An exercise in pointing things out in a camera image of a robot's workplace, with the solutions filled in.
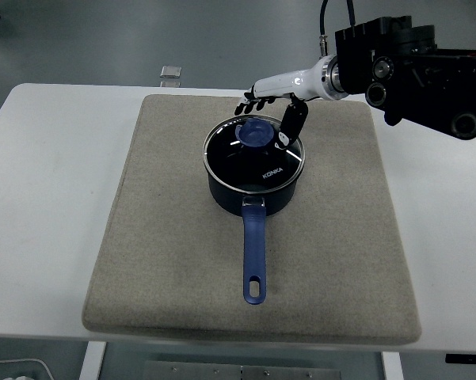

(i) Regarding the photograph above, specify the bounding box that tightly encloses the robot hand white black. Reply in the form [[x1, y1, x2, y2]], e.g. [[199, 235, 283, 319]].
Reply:
[[234, 57, 326, 152]]

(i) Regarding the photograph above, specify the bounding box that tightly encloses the glass pot lid blue knob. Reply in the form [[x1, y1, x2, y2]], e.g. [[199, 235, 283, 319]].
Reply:
[[203, 114, 307, 195]]

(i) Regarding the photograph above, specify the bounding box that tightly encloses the beige fabric mat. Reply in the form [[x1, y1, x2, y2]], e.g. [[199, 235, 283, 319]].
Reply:
[[82, 93, 423, 344]]

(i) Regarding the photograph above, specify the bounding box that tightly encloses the grey metal plate with screws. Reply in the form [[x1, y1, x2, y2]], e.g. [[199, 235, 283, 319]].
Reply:
[[143, 359, 341, 380]]

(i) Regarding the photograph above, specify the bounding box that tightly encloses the white table leg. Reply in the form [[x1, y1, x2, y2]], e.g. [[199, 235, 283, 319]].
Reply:
[[381, 351, 405, 380], [78, 340, 107, 380]]

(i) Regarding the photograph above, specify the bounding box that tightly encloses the white rounded bin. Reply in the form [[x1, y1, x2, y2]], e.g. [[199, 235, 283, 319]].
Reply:
[[0, 358, 53, 380]]

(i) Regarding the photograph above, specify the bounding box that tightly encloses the dark blue saucepan blue handle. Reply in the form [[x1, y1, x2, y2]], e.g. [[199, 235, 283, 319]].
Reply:
[[205, 156, 303, 306]]

